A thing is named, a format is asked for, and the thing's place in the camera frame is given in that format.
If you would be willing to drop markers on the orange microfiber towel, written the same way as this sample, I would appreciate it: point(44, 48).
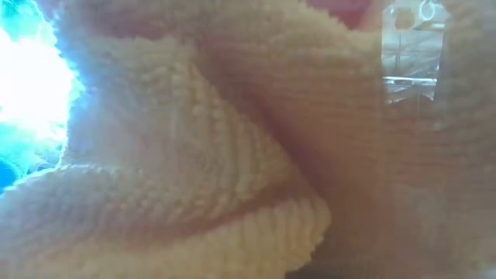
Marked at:
point(174, 135)

